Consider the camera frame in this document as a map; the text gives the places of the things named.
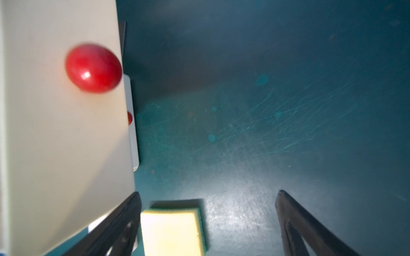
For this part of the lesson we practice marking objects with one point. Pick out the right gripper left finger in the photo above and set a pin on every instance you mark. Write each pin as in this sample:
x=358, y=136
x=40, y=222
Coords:
x=116, y=234

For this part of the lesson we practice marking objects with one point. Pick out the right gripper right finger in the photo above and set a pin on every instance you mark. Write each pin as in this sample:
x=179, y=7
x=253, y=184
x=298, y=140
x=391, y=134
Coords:
x=300, y=228

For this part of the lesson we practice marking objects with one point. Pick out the yellow sponge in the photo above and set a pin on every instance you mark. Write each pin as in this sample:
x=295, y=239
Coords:
x=173, y=232

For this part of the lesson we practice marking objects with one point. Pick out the red top drawer knob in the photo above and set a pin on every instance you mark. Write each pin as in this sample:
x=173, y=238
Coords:
x=93, y=68

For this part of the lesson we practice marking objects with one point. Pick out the red drawer knob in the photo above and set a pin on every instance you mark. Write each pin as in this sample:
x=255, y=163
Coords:
x=93, y=68
x=130, y=118

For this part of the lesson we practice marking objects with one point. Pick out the white three-drawer cabinet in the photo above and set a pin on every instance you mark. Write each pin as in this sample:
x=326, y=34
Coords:
x=129, y=101

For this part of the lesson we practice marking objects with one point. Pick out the red middle drawer knob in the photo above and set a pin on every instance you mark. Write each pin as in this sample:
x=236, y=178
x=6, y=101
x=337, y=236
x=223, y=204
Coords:
x=130, y=118

